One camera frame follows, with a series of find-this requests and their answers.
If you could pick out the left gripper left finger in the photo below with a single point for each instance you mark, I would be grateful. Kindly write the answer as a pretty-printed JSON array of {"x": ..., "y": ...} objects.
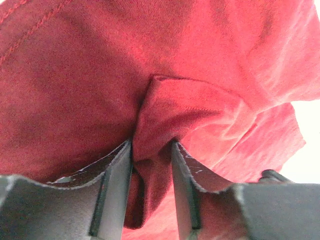
[{"x": 89, "y": 204}]

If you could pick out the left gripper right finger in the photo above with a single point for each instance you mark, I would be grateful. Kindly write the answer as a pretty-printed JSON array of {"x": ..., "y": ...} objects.
[{"x": 210, "y": 207}]

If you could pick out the maroon t shirt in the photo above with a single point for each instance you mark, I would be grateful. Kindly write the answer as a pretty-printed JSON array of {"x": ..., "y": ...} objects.
[{"x": 79, "y": 77}]

